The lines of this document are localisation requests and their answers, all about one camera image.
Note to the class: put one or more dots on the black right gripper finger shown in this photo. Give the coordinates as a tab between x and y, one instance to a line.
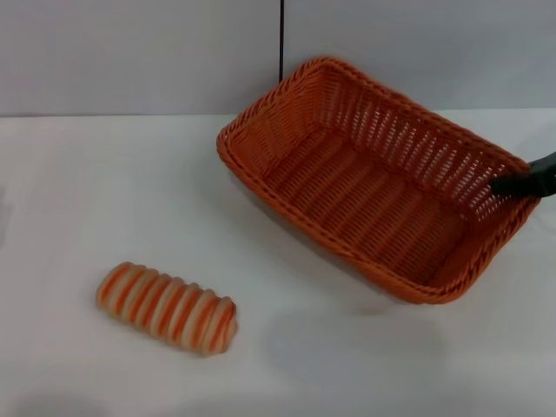
517	184
545	163

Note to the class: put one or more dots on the orange woven wicker basket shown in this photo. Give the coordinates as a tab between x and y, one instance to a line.
347	191

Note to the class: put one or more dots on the orange white striped bread roll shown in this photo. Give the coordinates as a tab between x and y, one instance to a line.
169	310

